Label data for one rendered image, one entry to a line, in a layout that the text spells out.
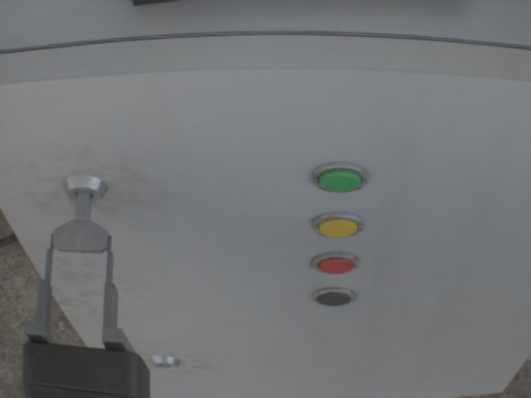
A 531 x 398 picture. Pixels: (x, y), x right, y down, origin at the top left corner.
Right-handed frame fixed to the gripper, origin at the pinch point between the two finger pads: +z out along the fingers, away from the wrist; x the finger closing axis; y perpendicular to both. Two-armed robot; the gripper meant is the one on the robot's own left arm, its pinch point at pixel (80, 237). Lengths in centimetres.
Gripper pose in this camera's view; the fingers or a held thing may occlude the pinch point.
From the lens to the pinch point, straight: 56.7
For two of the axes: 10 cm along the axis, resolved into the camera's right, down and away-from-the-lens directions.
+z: 0.2, -9.0, 4.3
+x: 10.0, 0.0, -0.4
